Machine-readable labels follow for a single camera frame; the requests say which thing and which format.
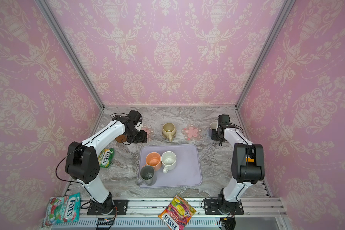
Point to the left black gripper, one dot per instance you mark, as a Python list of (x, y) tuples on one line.
[(143, 138)]

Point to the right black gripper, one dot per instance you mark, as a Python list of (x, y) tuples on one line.
[(214, 136)]

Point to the lavender mug white inside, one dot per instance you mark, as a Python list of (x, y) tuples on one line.
[(212, 127)]

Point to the brown wooden round coaster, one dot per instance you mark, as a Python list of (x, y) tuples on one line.
[(121, 138)]

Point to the pink flower coaster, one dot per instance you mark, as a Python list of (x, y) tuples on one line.
[(192, 133), (149, 132)]

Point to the beige yellow mug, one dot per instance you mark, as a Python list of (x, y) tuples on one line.
[(169, 131)]

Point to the white speckled mug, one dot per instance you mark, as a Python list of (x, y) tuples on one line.
[(169, 160)]

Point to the grey green mug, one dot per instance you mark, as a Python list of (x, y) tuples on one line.
[(147, 176)]

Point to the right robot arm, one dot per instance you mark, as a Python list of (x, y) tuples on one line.
[(247, 168)]

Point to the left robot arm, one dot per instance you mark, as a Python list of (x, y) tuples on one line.
[(82, 158)]

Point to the peach pink mug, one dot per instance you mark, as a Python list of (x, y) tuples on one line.
[(154, 159)]

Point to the yellow green Fox's candy bag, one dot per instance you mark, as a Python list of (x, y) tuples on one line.
[(106, 157)]

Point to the lavender plastic tray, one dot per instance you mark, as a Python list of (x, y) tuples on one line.
[(187, 171)]

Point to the red Fox's candy bag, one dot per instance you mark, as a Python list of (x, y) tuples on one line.
[(177, 214)]

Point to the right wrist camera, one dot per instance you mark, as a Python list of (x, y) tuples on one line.
[(224, 121)]

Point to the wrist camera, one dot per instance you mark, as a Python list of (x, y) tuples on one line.
[(224, 121), (136, 117)]

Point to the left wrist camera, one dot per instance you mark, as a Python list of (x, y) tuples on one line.
[(136, 117)]

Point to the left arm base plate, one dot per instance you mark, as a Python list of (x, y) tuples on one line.
[(119, 208)]

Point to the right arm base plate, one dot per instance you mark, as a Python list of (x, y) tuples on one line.
[(215, 207)]

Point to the aluminium front rail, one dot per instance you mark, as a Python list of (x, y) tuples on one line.
[(255, 213)]

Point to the left aluminium corner post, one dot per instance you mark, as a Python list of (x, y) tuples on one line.
[(64, 42)]

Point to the aluminium corner post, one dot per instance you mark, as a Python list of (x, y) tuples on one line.
[(64, 42), (273, 33)]

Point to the right aluminium corner post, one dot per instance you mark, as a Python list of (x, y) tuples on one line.
[(273, 33)]

